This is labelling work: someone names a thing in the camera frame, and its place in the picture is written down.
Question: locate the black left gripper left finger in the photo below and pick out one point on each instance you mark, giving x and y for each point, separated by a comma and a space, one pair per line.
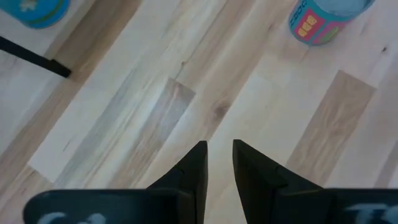
194, 171

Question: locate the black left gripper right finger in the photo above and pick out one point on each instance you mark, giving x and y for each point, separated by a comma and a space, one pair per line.
255, 177

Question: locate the black shelf leg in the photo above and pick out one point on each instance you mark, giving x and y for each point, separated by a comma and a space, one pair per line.
34, 57

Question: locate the teal can pink label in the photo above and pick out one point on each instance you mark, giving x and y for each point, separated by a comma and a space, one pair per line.
320, 25

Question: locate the blue can green stripe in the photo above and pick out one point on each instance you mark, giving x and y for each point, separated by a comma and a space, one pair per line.
37, 12

